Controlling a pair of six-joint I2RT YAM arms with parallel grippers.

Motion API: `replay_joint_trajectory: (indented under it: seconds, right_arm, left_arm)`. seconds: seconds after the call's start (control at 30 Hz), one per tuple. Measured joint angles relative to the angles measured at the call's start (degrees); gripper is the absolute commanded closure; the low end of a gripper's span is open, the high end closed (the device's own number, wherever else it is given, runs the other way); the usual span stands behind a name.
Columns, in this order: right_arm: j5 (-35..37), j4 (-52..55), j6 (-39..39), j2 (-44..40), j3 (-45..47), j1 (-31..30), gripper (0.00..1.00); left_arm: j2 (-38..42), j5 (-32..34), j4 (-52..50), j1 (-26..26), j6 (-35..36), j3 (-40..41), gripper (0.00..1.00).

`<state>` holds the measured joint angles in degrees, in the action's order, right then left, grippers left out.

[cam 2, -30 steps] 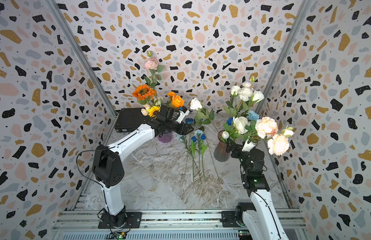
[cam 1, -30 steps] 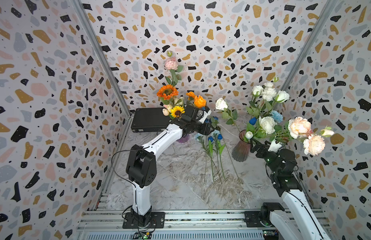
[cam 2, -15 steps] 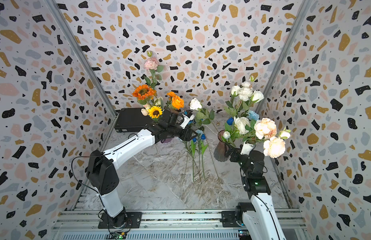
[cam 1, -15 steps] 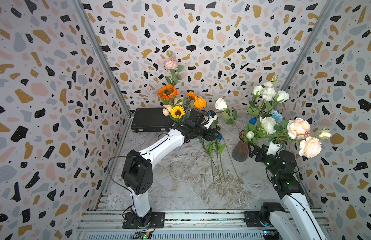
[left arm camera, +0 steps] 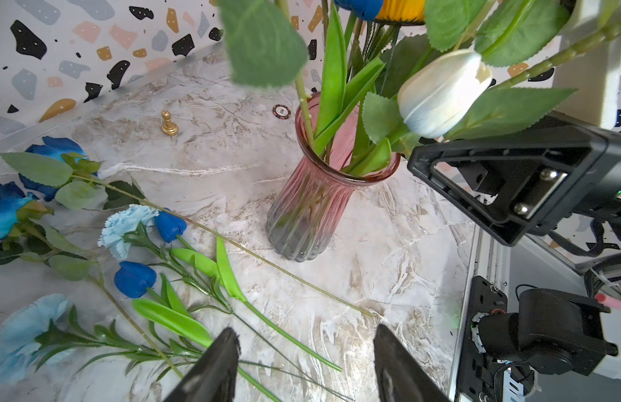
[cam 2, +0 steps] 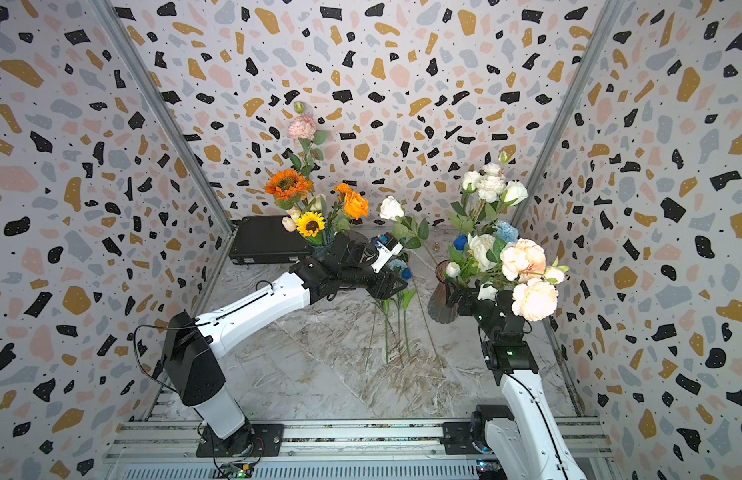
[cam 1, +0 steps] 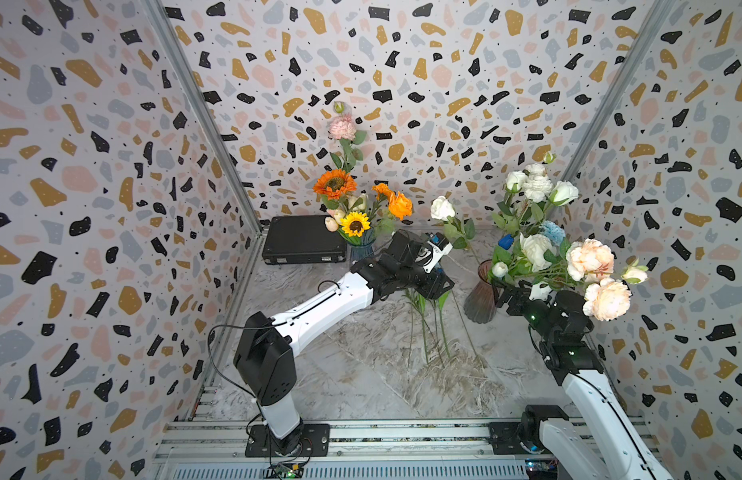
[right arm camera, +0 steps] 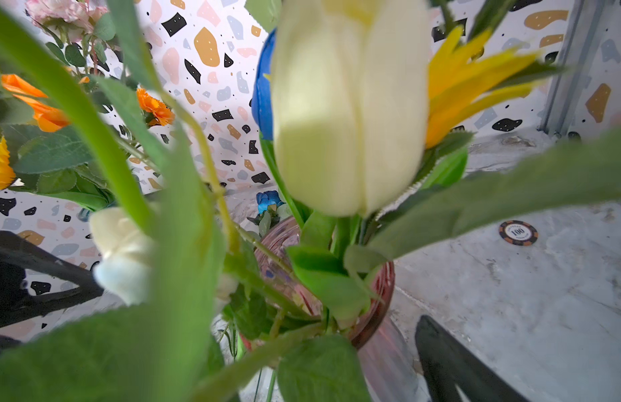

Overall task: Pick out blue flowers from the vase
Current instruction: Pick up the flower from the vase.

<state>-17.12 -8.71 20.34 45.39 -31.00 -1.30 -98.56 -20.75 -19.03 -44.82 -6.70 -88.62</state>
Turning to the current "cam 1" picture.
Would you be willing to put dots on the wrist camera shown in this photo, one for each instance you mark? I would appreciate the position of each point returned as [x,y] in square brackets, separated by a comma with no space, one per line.
[433,250]
[540,291]

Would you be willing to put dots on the aluminium front rail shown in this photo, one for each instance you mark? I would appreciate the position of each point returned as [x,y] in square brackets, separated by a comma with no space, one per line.
[358,449]

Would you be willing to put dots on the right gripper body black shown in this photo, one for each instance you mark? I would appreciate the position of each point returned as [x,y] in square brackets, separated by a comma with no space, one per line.
[524,306]

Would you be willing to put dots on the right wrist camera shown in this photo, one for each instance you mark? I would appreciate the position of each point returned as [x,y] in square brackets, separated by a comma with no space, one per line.
[540,291]

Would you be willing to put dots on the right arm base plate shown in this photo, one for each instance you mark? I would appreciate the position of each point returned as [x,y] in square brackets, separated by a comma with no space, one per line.
[515,438]

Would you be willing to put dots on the yellow sunflower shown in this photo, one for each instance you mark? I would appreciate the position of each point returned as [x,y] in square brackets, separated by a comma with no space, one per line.
[355,224]

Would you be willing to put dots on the purple ribbed glass vase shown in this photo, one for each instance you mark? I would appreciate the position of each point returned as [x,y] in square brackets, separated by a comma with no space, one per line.
[362,251]

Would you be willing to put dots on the large orange gerbera flower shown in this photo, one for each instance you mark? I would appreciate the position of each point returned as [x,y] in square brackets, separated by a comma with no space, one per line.
[335,184]

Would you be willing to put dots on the light blue carnation right bouquet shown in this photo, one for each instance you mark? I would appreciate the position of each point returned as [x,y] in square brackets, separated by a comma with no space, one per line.
[552,231]

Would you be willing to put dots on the pink carnation stem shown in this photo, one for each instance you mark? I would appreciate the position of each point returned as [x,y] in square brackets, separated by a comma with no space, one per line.
[344,131]

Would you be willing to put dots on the small blue tulip flower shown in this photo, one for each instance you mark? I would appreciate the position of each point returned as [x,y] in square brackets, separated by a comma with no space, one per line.
[440,307]

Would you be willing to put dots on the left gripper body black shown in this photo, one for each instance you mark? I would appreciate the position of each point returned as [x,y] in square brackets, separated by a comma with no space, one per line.
[429,285]

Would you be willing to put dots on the white flower bouquet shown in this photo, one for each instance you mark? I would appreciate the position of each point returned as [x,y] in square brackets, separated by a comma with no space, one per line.
[530,198]

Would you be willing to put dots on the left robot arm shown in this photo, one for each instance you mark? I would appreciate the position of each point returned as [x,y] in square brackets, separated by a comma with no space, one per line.
[268,346]

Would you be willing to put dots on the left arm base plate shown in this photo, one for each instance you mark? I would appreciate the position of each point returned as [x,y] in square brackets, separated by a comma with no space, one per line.
[307,440]

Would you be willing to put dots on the black rectangular case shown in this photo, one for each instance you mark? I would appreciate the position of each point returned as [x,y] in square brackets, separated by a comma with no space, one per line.
[302,240]

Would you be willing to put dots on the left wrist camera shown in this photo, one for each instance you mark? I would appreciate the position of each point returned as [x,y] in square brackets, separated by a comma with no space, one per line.
[433,250]

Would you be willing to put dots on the orange marigold flower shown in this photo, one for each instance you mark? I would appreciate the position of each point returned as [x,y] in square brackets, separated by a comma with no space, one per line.
[383,192]

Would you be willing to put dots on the brown ribbed glass vase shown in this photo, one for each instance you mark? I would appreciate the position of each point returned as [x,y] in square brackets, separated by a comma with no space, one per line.
[480,305]

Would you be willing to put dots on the orange rose flower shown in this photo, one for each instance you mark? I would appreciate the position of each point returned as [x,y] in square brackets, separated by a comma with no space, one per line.
[400,206]

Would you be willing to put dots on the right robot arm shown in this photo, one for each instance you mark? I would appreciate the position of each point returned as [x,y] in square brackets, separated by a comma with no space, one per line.
[621,452]

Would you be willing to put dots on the white tulip bud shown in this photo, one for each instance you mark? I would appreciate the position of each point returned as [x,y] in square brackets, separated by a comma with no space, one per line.
[499,270]

